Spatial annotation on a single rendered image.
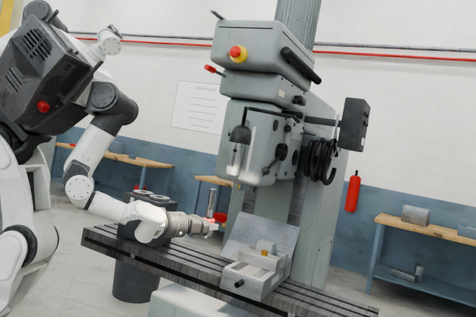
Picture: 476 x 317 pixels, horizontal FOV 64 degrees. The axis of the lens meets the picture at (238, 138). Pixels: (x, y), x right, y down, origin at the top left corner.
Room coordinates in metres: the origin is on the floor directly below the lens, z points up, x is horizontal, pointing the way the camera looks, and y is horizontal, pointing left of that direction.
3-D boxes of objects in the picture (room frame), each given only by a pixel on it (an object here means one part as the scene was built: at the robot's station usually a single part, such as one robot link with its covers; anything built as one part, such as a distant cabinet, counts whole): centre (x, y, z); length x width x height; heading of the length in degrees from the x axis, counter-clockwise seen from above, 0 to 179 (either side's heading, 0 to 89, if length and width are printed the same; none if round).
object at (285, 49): (1.49, -0.20, 1.79); 0.45 x 0.04 x 0.04; 154
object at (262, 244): (1.46, -0.18, 1.08); 0.06 x 0.05 x 0.06; 66
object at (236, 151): (1.42, 0.00, 1.44); 0.04 x 0.04 x 0.21; 64
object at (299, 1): (1.74, -0.16, 2.05); 0.20 x 0.20 x 0.32
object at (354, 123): (1.64, -0.49, 1.62); 0.20 x 0.09 x 0.21; 154
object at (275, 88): (1.56, -0.07, 1.68); 0.34 x 0.24 x 0.10; 154
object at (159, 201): (1.71, 0.34, 1.07); 0.22 x 0.12 x 0.20; 58
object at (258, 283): (1.43, -0.17, 1.02); 0.35 x 0.15 x 0.11; 156
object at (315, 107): (1.97, -0.27, 1.66); 0.80 x 0.23 x 0.20; 154
